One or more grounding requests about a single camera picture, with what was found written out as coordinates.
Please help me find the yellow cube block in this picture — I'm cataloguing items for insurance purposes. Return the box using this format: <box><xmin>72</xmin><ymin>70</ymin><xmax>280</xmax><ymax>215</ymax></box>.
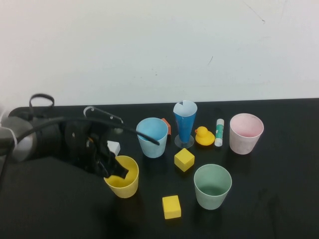
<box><xmin>161</xmin><ymin>195</ymin><xmax>182</xmax><ymax>220</ymax></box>
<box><xmin>173</xmin><ymin>147</ymin><xmax>195</xmax><ymax>172</ymax></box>

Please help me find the green plastic cup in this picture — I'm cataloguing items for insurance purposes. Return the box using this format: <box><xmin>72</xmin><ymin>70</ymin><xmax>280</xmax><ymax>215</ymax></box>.
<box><xmin>193</xmin><ymin>163</ymin><xmax>233</xmax><ymax>210</ymax></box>

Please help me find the orange block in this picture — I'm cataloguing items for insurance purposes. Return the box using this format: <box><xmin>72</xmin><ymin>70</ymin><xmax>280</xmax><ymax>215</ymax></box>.
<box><xmin>160</xmin><ymin>118</ymin><xmax>172</xmax><ymax>135</ymax></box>

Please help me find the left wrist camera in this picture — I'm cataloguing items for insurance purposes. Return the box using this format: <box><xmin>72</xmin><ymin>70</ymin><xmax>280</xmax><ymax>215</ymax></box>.
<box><xmin>83</xmin><ymin>106</ymin><xmax>124</xmax><ymax>126</ymax></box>

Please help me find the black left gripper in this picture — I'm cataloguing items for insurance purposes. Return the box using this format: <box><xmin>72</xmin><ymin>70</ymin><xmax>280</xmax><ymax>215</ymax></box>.
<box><xmin>60</xmin><ymin>119</ymin><xmax>130</xmax><ymax>180</ymax></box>

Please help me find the yellow plastic cup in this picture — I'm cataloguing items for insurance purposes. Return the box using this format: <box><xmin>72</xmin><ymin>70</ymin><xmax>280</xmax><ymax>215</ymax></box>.
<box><xmin>103</xmin><ymin>155</ymin><xmax>140</xmax><ymax>199</ymax></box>

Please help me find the white cube block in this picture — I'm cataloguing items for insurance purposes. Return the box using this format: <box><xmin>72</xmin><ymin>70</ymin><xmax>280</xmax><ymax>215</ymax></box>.
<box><xmin>107</xmin><ymin>140</ymin><xmax>121</xmax><ymax>156</ymax></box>

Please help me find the blue paper cone cup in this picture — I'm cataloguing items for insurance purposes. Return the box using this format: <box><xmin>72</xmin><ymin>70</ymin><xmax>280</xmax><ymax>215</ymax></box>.
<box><xmin>173</xmin><ymin>101</ymin><xmax>198</xmax><ymax>149</ymax></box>

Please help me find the pink plastic cup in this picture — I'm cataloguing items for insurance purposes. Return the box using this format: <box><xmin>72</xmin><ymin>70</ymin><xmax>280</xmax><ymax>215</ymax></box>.
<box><xmin>229</xmin><ymin>113</ymin><xmax>264</xmax><ymax>155</ymax></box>

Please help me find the long black cable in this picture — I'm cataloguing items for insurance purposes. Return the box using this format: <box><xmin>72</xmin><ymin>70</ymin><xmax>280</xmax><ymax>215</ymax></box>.
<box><xmin>0</xmin><ymin>117</ymin><xmax>160</xmax><ymax>185</ymax></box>

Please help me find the white green glue stick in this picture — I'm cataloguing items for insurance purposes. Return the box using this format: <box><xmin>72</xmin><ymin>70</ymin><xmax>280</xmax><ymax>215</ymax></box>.
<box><xmin>214</xmin><ymin>119</ymin><xmax>225</xmax><ymax>147</ymax></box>

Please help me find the light blue plastic cup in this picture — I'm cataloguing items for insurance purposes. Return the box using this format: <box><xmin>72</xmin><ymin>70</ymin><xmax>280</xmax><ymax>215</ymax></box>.
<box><xmin>136</xmin><ymin>117</ymin><xmax>169</xmax><ymax>159</ymax></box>

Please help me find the yellow rubber duck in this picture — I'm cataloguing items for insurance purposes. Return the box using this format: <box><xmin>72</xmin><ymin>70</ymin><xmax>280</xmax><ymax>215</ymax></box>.
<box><xmin>194</xmin><ymin>126</ymin><xmax>215</xmax><ymax>146</ymax></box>

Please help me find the black looped cable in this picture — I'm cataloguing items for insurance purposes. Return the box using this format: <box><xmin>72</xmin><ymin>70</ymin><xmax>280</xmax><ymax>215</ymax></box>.
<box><xmin>29</xmin><ymin>93</ymin><xmax>55</xmax><ymax>118</ymax></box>

